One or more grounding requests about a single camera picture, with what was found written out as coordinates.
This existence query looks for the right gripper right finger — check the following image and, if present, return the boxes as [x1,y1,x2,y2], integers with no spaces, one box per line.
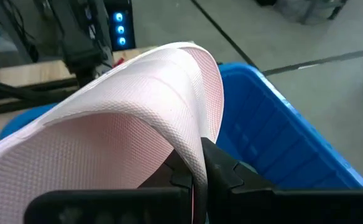
[201,136,363,224]

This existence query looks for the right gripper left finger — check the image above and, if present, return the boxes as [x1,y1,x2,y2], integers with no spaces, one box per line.
[24,149,195,224]

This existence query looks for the pink rubber slide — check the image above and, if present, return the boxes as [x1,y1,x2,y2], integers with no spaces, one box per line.
[0,41,226,224]

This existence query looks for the blue plastic bin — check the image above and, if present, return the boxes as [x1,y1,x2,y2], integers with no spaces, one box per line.
[0,62,363,191]

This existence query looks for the black computer tower blue lights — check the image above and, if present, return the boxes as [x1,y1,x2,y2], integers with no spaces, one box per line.
[103,0,137,52]

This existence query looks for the dark grey side desk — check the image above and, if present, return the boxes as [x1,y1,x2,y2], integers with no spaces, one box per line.
[0,0,42,71]

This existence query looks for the black aluminium table frame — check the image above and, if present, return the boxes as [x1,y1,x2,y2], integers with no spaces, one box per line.
[0,77,80,118]

